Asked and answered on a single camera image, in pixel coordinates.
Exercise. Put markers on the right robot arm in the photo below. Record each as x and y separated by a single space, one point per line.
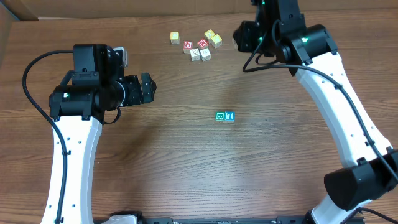
369 162

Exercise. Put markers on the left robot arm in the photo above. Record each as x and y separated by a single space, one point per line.
77 108

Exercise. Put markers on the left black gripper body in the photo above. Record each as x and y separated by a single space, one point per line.
146 88

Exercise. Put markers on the cardboard box edge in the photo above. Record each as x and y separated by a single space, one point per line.
19 9

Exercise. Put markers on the white block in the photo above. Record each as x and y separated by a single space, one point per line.
205 54
195 54

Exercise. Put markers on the blue block letter L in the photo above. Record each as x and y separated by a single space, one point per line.
229 116

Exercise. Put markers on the yellow block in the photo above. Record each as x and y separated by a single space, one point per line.
174 38
208 35
216 41

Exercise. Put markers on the green block letter B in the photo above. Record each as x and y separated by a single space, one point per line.
219 117

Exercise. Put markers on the red block with circle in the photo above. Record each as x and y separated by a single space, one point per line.
187 46

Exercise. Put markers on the yellow block upper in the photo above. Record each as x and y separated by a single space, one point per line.
208 35

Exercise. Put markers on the yellow block far left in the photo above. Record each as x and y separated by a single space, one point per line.
174 38

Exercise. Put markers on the yellow block lower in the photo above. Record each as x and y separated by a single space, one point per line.
216 41

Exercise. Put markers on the red block letter E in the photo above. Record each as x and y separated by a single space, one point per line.
202 44

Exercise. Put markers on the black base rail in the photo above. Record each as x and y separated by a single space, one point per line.
297 219

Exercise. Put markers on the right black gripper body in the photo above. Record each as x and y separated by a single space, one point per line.
241 40

